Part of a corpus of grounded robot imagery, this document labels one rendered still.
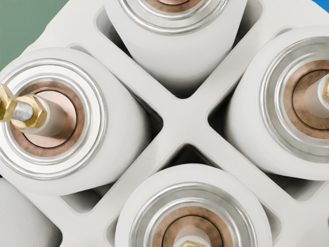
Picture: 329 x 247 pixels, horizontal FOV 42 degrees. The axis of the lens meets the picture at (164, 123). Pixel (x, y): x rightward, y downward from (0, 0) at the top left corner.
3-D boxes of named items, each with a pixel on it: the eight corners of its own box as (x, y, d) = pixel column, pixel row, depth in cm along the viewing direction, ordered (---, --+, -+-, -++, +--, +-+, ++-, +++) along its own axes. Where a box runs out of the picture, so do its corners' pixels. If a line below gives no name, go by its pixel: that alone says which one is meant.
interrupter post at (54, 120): (40, 94, 27) (19, 85, 24) (74, 109, 27) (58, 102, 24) (24, 129, 27) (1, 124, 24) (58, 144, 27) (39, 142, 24)
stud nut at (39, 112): (23, 91, 24) (17, 88, 23) (50, 103, 24) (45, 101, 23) (8, 123, 24) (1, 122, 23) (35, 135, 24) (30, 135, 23)
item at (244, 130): (307, 183, 43) (387, 199, 25) (212, 160, 44) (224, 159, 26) (327, 89, 43) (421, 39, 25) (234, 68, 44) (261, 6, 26)
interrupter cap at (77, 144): (22, 41, 28) (17, 38, 27) (129, 88, 27) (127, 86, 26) (-29, 150, 27) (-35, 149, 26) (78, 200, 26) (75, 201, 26)
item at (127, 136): (85, 76, 45) (13, 20, 27) (168, 112, 44) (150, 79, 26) (47, 159, 45) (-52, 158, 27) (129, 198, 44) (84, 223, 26)
